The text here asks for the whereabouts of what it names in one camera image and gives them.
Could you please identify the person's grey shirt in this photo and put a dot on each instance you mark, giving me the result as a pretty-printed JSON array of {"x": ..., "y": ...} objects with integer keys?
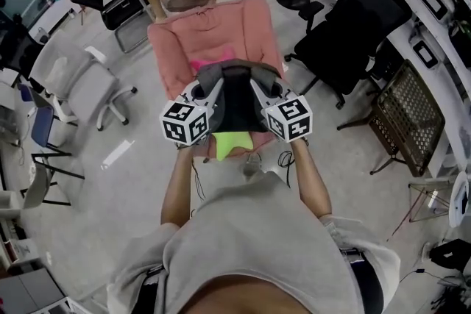
[{"x": 250, "y": 231}]

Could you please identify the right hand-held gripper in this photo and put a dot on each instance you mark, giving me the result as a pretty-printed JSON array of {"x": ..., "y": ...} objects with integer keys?
[{"x": 290, "y": 119}]

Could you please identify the white box appliance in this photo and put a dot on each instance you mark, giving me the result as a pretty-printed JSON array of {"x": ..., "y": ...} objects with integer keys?
[
  {"x": 434, "y": 1},
  {"x": 425, "y": 53}
]

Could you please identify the grey and black backpack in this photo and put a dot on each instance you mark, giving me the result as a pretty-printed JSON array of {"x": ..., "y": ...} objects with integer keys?
[{"x": 239, "y": 103}]

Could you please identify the white shelving unit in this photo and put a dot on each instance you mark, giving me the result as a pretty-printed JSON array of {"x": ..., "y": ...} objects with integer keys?
[{"x": 404, "y": 29}]

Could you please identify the blue chair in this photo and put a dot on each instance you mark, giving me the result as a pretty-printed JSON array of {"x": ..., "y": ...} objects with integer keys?
[{"x": 42, "y": 125}]

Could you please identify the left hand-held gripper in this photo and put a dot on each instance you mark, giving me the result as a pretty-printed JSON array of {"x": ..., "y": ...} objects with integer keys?
[{"x": 184, "y": 125}]

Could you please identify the white rounded device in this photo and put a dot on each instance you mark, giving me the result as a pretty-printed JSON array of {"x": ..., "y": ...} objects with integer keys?
[{"x": 458, "y": 198}]

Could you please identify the person's right forearm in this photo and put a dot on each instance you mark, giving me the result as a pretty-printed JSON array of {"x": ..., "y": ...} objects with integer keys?
[{"x": 311, "y": 180}]

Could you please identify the black cantilever chair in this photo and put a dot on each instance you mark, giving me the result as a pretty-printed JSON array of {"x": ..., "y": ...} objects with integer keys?
[{"x": 117, "y": 11}]

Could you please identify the person's left forearm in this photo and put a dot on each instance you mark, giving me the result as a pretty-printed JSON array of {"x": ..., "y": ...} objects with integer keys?
[{"x": 176, "y": 187}]

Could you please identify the black bag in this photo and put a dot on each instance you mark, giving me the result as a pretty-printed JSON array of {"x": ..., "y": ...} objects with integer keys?
[{"x": 450, "y": 253}]

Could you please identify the grey folding chair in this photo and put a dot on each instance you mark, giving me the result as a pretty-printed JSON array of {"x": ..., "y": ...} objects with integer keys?
[{"x": 35, "y": 191}]

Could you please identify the pink star pillow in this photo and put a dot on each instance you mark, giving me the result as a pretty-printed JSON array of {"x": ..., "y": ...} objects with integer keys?
[{"x": 200, "y": 64}]

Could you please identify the black mesh office chair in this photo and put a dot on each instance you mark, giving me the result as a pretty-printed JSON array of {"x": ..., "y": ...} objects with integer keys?
[{"x": 368, "y": 18}]

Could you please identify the brown perforated metal chair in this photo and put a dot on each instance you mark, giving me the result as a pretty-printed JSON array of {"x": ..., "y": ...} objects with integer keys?
[{"x": 408, "y": 103}]

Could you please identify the light grey office chair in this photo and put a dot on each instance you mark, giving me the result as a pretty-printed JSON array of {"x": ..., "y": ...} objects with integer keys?
[{"x": 84, "y": 88}]

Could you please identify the green star pillow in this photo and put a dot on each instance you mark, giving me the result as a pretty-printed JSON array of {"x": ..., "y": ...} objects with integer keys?
[{"x": 224, "y": 143}]

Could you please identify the person's grey shoe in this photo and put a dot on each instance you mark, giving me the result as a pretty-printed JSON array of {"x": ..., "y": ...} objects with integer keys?
[{"x": 252, "y": 166}]

